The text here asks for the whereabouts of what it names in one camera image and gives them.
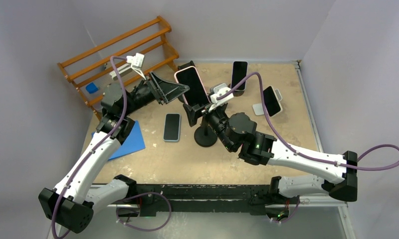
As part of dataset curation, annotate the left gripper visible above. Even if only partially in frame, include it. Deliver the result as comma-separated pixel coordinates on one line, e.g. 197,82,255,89
121,71,188,117

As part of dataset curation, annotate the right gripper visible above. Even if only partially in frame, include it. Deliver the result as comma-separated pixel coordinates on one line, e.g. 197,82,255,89
184,104,235,152

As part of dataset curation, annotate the pink case phone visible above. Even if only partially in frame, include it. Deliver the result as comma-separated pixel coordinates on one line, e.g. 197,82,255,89
174,66,210,106

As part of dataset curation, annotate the light blue case phone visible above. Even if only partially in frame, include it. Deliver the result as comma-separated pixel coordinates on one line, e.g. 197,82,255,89
163,113,181,142

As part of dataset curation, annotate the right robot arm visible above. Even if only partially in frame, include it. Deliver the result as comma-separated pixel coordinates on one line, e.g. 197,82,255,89
183,104,358,203

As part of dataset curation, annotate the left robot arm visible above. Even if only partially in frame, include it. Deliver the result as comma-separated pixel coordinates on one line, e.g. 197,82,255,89
38,73,189,238

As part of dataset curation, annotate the black phone on round stand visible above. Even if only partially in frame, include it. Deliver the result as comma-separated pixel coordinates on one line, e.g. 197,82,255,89
231,61,248,87

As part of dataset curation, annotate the silver phone stand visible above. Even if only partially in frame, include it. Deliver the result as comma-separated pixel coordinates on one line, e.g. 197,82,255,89
252,89,282,116

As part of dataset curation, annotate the black phone on silver stand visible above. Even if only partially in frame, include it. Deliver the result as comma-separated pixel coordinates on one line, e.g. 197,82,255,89
263,86,283,117

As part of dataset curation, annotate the white eraser block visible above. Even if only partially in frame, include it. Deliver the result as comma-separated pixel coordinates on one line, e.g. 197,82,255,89
109,64,133,82

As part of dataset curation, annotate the blue mat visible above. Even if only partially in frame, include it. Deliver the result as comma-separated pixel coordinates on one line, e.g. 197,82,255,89
109,120,146,161

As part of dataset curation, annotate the orange wooden rack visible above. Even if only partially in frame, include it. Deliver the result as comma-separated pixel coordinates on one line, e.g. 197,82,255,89
57,16,179,119

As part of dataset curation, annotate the blue cube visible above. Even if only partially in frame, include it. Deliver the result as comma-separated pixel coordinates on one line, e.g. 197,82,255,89
85,82,99,94

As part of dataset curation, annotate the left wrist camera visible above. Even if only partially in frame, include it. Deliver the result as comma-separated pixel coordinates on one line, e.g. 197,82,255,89
126,53,146,80

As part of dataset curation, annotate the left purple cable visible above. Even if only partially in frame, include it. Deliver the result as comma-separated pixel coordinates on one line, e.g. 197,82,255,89
50,56,131,239

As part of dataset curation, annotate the black base frame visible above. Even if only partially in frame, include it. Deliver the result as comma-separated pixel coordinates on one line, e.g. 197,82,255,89
117,184,299,217

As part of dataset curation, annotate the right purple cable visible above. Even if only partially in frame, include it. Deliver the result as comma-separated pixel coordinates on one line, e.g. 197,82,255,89
216,72,399,171

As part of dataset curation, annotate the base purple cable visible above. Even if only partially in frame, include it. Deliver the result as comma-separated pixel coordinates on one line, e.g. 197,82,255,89
115,192,173,233

